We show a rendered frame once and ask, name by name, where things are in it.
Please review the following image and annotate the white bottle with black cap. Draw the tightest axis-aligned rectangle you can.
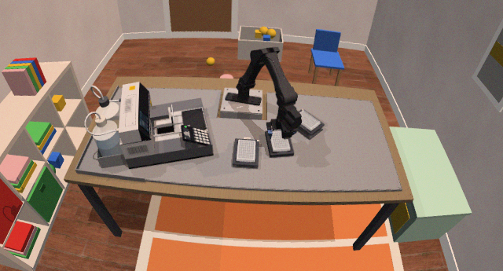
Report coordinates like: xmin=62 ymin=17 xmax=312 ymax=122
xmin=96 ymin=96 xmax=120 ymax=128

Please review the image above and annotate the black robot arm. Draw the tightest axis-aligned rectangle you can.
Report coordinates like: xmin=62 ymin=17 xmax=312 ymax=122
xmin=225 ymin=47 xmax=302 ymax=139

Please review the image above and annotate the white plastic bottle with blue liquid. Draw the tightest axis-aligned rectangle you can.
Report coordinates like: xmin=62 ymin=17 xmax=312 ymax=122
xmin=92 ymin=115 xmax=123 ymax=157

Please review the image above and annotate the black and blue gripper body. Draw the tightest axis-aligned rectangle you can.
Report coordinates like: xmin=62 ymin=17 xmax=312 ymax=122
xmin=266 ymin=116 xmax=297 ymax=132

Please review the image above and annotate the white well plate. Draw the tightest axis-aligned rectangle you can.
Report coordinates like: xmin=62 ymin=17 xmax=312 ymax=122
xmin=237 ymin=140 xmax=255 ymax=162
xmin=300 ymin=110 xmax=321 ymax=131
xmin=270 ymin=130 xmax=290 ymax=152

